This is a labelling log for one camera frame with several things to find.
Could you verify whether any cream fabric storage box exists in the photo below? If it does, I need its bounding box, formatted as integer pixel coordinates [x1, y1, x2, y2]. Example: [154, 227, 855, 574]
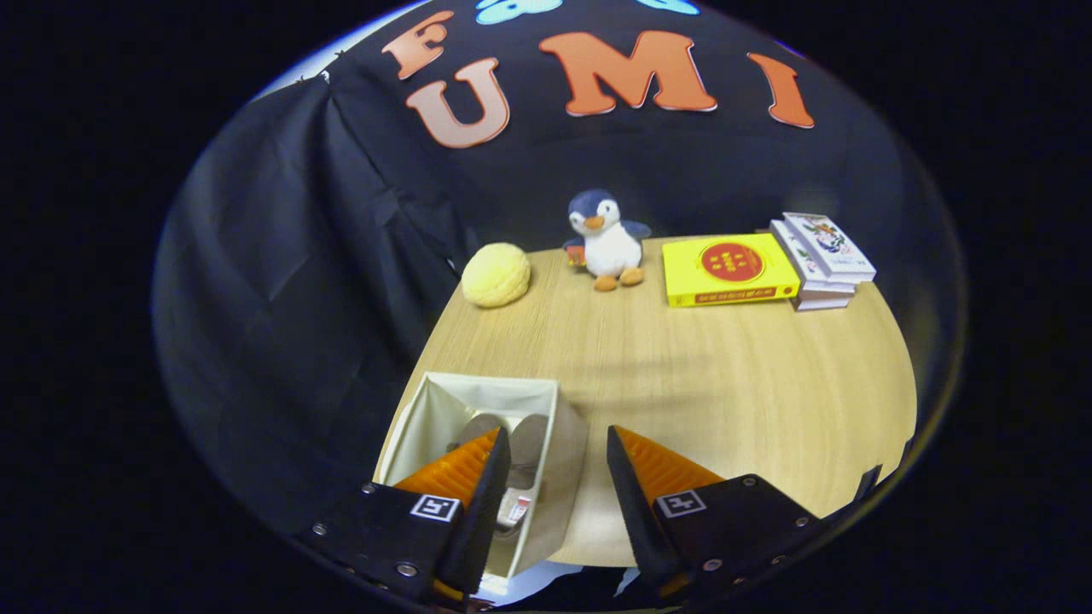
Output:
[375, 372, 590, 595]

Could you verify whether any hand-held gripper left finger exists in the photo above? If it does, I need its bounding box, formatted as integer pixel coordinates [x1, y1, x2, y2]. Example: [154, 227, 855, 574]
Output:
[297, 426, 513, 604]

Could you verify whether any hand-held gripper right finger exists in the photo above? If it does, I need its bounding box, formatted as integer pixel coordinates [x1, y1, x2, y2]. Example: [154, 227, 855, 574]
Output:
[606, 424, 834, 600]

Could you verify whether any stack of white books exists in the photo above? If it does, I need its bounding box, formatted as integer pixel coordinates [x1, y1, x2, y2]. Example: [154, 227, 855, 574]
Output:
[769, 211, 878, 313]

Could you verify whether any penguin plush toy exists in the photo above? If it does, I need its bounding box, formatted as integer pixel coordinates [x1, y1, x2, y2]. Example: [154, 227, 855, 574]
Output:
[562, 189, 653, 293]

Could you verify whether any brown woolly shoe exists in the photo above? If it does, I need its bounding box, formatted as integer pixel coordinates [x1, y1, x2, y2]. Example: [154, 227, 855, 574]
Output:
[493, 414, 552, 540]
[447, 413, 506, 455]

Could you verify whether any yellow bun plush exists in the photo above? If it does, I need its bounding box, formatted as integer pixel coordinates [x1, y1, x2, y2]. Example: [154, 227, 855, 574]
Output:
[461, 242, 532, 310]

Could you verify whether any yellow book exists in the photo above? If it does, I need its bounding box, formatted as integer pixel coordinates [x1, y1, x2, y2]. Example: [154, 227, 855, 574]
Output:
[662, 233, 803, 309]

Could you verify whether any black backdrop cloth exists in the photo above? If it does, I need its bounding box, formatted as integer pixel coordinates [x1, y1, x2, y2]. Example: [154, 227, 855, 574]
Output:
[154, 0, 969, 530]

